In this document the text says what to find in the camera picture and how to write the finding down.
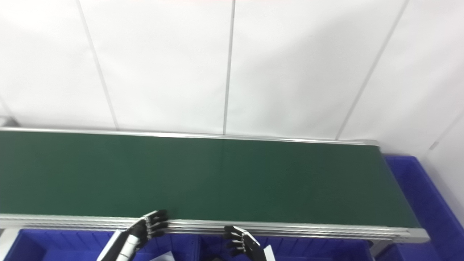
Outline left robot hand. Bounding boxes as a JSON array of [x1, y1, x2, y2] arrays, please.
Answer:
[[96, 209, 170, 261]]

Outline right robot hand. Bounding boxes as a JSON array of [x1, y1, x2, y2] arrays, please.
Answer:
[[223, 225, 277, 261]]

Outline blue plastic bin white parts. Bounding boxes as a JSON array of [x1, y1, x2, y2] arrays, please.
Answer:
[[3, 228, 200, 261]]

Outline blue plastic bin empty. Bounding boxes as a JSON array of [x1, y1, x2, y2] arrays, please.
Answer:
[[375, 155, 464, 261]]

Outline green conveyor belt aluminium frame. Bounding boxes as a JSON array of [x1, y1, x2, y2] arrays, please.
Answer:
[[0, 127, 431, 244]]

